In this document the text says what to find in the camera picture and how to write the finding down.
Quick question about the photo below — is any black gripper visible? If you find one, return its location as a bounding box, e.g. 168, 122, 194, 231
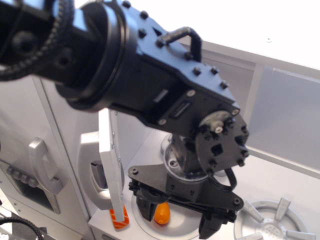
128, 164, 244, 240

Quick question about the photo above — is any white toy microwave door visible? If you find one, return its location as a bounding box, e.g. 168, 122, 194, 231
98, 108, 125, 222

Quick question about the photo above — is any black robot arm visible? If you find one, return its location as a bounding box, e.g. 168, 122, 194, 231
0, 0, 249, 239

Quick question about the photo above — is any silver toy sink bowl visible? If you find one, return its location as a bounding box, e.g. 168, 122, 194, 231
131, 195, 202, 240

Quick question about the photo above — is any orange toy fruit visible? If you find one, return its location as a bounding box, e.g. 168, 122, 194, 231
154, 202, 171, 225

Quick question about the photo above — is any grey toy faucet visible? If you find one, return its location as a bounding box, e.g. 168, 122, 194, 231
160, 133, 209, 183

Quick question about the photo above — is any salmon sushi toy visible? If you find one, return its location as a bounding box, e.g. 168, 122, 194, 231
109, 204, 130, 230

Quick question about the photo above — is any grey toy stove burner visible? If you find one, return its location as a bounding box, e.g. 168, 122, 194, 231
233, 197, 317, 240

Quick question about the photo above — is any grey toy phone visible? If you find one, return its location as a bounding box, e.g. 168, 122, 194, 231
91, 162, 104, 188

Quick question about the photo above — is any white toy kitchen cabinet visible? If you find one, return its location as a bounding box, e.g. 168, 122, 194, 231
0, 37, 320, 240

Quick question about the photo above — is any grey ice dispenser panel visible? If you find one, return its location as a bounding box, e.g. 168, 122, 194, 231
0, 160, 61, 215

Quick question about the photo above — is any grey fridge door handle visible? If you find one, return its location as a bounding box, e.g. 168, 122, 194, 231
28, 137, 63, 195

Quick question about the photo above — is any black braided cable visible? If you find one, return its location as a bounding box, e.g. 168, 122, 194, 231
0, 216, 45, 240

